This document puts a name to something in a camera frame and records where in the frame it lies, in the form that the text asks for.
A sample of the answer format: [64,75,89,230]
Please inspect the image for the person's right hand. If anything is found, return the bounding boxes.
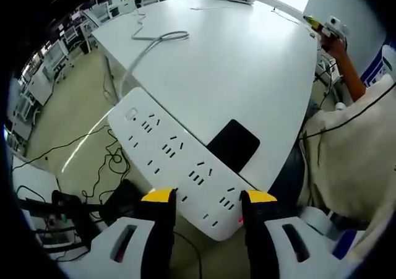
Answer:
[321,34,346,56]

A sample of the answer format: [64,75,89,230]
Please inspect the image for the white power strip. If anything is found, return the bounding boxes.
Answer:
[106,86,257,243]

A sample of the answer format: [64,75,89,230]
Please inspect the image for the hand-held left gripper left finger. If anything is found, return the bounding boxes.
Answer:
[89,186,178,279]

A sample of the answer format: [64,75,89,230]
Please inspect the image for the tangled black floor cable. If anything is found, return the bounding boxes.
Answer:
[82,127,131,205]

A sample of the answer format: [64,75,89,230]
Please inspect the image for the white table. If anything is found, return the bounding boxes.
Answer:
[92,0,319,193]

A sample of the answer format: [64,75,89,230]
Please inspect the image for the grey power strip cable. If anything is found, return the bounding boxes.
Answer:
[119,6,190,99]

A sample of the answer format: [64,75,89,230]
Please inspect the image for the person in beige shirt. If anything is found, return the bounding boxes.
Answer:
[296,73,396,261]

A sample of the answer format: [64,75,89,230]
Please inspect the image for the long black floor cable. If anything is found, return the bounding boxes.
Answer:
[12,124,118,170]

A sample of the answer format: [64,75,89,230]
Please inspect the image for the row of distant office chairs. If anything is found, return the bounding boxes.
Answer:
[18,2,112,85]

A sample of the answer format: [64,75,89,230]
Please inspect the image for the blue white banner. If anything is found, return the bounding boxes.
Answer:
[361,43,396,88]

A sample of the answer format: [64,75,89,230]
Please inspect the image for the person's dark trousers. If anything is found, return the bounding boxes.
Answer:
[275,139,307,205]

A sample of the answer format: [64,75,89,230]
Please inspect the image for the thin black worn cable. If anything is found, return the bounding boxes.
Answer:
[298,84,396,140]

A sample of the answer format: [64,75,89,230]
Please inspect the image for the black stand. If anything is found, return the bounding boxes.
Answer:
[15,184,106,252]

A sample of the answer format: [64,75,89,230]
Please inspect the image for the black bag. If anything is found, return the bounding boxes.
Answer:
[103,179,149,227]

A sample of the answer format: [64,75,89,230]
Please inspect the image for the white panel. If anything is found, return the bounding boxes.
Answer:
[12,163,62,199]

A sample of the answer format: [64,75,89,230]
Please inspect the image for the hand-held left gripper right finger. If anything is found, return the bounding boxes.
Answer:
[239,189,335,279]

